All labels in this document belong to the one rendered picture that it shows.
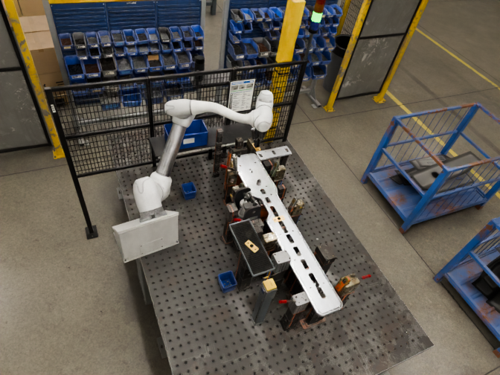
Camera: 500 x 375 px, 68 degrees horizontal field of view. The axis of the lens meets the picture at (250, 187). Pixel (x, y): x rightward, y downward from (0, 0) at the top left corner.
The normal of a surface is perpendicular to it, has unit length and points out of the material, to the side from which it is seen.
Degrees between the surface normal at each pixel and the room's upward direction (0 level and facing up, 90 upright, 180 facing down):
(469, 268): 0
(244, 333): 0
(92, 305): 0
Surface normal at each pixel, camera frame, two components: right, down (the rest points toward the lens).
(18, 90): 0.40, 0.73
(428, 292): 0.14, -0.66
